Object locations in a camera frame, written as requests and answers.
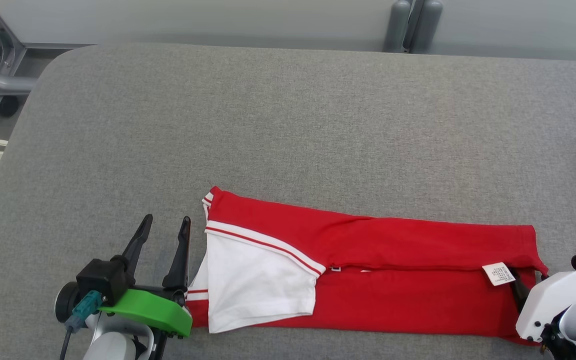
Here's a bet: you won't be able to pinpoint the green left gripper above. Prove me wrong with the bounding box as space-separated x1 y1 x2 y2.
99 214 194 338

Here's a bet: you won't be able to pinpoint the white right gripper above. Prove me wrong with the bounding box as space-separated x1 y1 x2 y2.
510 267 576 343

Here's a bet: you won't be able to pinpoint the red jersey white sleeves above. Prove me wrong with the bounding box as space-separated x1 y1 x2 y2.
185 186 550 347

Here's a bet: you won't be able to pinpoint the black cart wheel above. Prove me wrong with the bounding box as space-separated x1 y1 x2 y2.
0 95 20 118

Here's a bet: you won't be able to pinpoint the teal cable connector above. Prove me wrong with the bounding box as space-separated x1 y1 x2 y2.
64 291 105 333

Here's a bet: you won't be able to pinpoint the grey partition post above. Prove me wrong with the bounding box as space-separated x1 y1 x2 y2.
383 0 444 54

